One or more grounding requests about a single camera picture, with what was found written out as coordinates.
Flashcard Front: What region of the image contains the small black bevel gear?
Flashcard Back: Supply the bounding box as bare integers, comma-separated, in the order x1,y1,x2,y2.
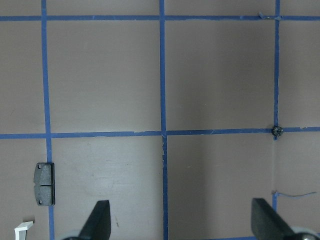
271,125,284,138

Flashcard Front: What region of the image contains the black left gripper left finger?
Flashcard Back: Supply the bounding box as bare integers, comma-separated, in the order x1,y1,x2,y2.
78,200,111,240

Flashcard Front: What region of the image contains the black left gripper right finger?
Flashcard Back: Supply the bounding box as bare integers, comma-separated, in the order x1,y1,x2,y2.
251,198,300,240

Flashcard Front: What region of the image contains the white curved plastic part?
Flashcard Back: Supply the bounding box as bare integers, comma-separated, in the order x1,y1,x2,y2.
14,221,34,240

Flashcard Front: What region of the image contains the black brake pad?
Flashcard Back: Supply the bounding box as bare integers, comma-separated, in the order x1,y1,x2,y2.
33,162,55,206

